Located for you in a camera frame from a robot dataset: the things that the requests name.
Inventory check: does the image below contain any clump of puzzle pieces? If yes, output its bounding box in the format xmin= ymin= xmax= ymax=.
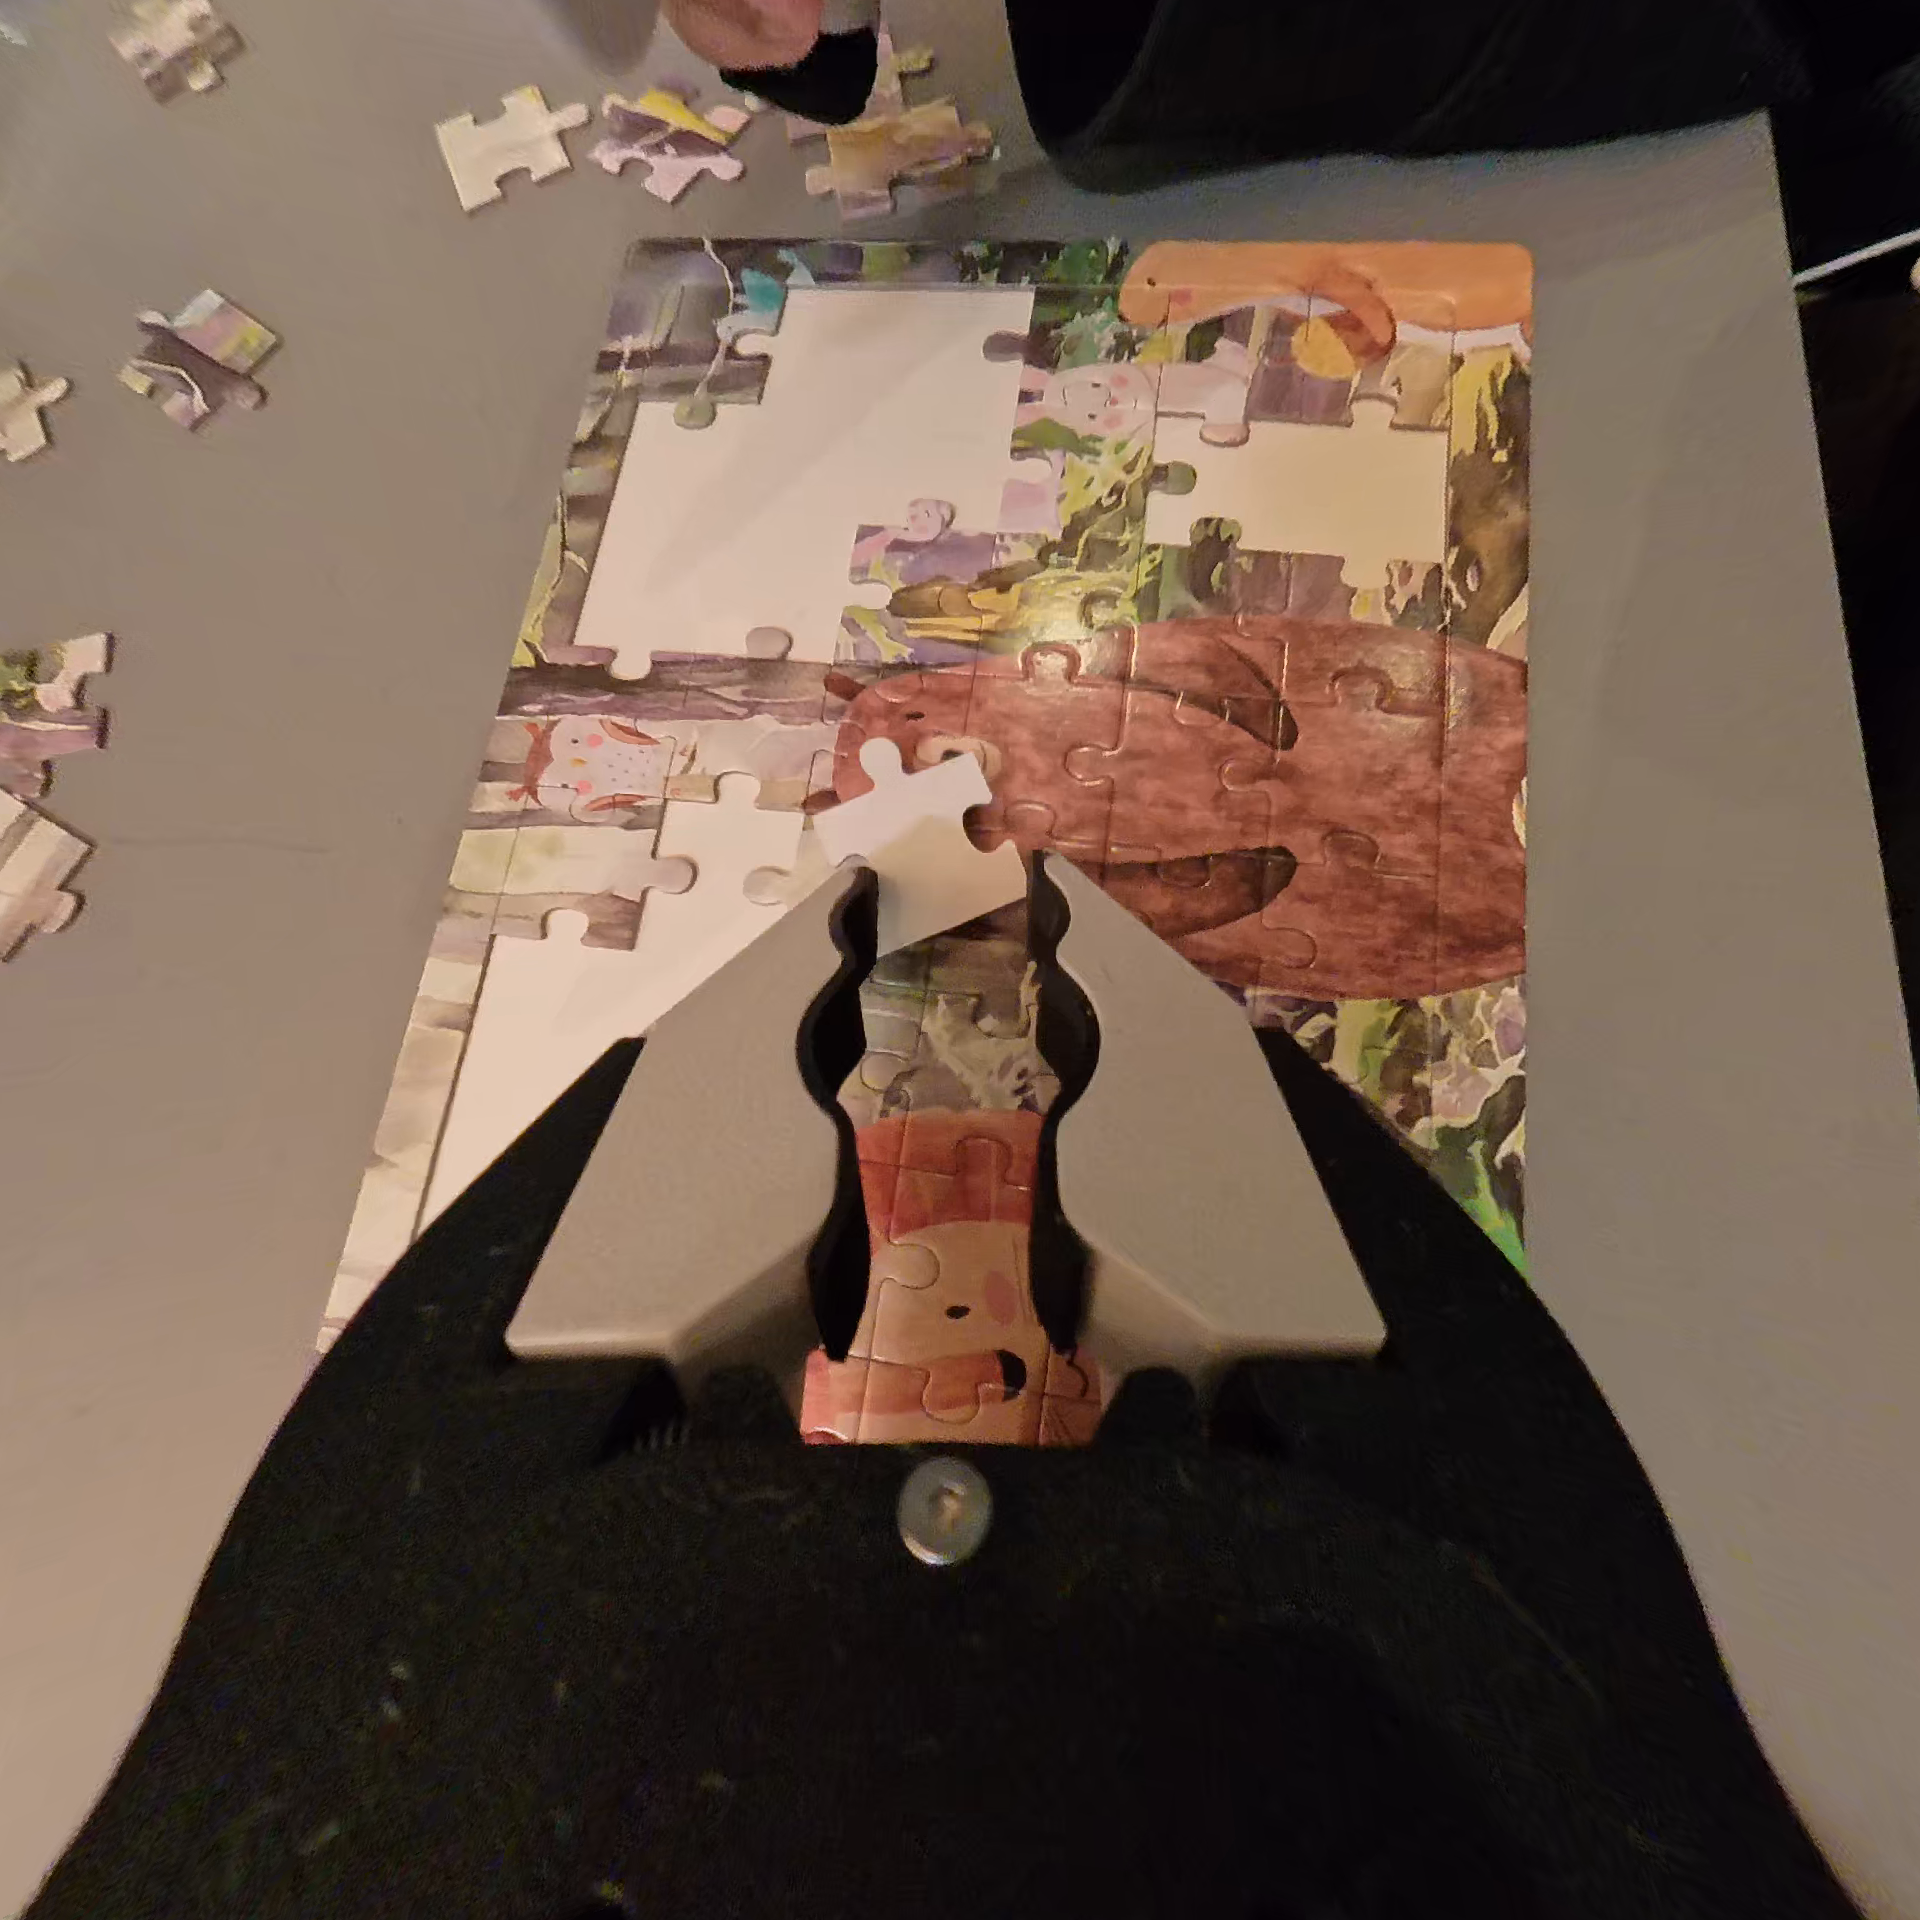
xmin=0 ymin=750 xmax=96 ymax=962

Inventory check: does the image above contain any purple yellow puzzle piece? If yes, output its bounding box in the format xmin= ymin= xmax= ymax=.
xmin=589 ymin=82 xmax=759 ymax=201

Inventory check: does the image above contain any yellow green puzzle piece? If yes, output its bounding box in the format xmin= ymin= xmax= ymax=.
xmin=808 ymin=746 xmax=1003 ymax=954

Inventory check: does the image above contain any purple white puzzle piece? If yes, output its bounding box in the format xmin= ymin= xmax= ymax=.
xmin=118 ymin=288 xmax=282 ymax=433

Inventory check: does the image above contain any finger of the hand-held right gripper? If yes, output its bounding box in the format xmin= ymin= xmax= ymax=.
xmin=555 ymin=0 xmax=666 ymax=73

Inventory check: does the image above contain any person's right forearm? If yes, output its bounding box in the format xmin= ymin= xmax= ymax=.
xmin=1000 ymin=0 xmax=1794 ymax=195

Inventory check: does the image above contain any pale purple puzzle piece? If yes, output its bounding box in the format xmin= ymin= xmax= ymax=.
xmin=787 ymin=28 xmax=939 ymax=121

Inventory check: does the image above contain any grey white puzzle piece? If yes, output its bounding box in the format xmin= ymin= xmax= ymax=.
xmin=106 ymin=0 xmax=246 ymax=105

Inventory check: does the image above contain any partly assembled jigsaw puzzle tray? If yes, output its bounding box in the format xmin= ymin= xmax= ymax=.
xmin=316 ymin=236 xmax=1535 ymax=1450

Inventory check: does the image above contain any person's right hand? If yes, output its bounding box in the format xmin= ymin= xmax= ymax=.
xmin=668 ymin=0 xmax=826 ymax=56

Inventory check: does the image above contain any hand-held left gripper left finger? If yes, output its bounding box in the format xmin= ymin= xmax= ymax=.
xmin=504 ymin=865 xmax=883 ymax=1377

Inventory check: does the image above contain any yellow brown puzzle piece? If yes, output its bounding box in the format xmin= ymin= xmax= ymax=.
xmin=803 ymin=96 xmax=998 ymax=222

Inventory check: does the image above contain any purple green puzzle piece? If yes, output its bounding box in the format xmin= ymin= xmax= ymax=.
xmin=0 ymin=632 xmax=117 ymax=760

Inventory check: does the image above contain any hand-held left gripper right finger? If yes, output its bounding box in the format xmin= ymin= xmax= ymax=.
xmin=1029 ymin=852 xmax=1389 ymax=1374

